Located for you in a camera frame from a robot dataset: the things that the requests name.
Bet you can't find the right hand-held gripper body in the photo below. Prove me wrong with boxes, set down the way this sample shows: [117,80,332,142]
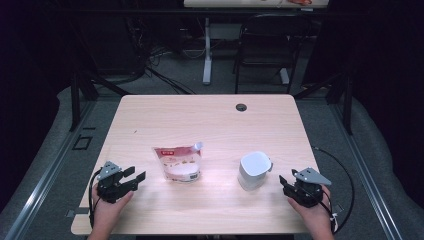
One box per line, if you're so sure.
[282,167,333,209]

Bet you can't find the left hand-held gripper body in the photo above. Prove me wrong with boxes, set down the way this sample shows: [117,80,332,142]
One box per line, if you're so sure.
[96,160,139,205]

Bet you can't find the pink and white spouted pouch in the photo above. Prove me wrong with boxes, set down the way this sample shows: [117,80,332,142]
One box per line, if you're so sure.
[152,141,205,184]

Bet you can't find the person's left hand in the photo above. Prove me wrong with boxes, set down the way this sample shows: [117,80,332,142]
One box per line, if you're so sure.
[91,184,135,228]

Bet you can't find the person's right hand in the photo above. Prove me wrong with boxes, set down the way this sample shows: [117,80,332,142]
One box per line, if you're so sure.
[287,185,335,235]

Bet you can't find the black metal stand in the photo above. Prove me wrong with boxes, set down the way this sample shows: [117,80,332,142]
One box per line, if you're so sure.
[69,66,131,133]
[293,71,354,136]

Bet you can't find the light table with white legs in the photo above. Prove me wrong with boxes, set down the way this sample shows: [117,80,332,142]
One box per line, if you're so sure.
[183,0,330,86]

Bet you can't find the black folding chair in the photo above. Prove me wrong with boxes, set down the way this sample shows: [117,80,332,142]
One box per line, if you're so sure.
[232,13,316,95]

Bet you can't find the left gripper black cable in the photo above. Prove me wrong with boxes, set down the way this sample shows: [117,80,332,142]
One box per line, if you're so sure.
[87,169,103,230]

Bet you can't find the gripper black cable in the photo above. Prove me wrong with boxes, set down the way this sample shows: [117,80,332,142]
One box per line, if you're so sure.
[311,146,356,234]
[87,169,103,230]

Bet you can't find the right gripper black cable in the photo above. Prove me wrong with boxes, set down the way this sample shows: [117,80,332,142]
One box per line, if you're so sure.
[311,146,356,234]

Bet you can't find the black floor socket frame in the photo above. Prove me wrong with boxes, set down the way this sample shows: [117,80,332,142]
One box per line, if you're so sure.
[72,134,94,151]

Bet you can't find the metal floor rail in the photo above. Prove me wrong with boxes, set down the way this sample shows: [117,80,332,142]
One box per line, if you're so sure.
[329,99,404,240]
[0,99,98,240]

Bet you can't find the bundle of black floor cables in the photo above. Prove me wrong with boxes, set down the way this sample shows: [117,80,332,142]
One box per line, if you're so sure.
[126,19,198,96]

